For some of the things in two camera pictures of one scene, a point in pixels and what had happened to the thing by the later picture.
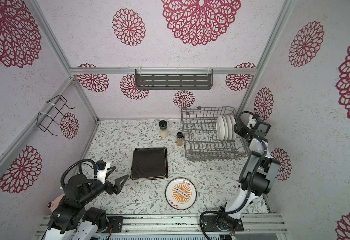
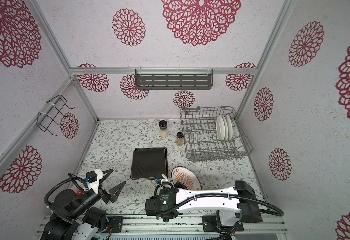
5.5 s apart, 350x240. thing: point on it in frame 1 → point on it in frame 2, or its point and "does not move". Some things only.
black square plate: (149, 163) does not move
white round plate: (233, 122) → (187, 177)
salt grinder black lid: (163, 132) does not move
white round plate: (220, 128) does not move
